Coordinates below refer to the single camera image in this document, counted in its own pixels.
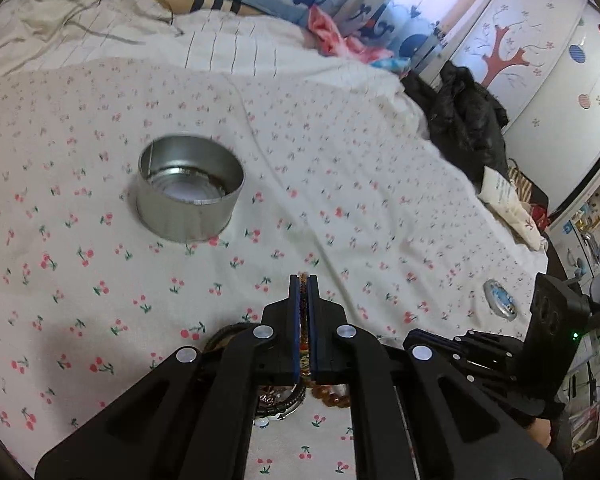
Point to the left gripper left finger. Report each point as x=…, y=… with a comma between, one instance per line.
x=191, y=416

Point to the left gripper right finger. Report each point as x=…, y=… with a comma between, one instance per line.
x=415, y=413

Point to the cream printed cloth bag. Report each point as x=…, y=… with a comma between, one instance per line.
x=500, y=196

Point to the cherry print bed sheet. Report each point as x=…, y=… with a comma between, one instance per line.
x=339, y=183

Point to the round silver metal tin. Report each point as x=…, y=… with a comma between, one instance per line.
x=187, y=187

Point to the black jacket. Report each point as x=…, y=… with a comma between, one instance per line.
x=464, y=120

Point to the white wardrobe with tree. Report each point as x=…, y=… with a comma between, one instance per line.
x=541, y=60

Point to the pink crumpled cloth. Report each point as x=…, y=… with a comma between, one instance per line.
x=330, y=42

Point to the striped tan pillow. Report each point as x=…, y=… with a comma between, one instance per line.
x=190, y=6

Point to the white striped duvet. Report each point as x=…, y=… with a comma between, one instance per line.
x=48, y=34

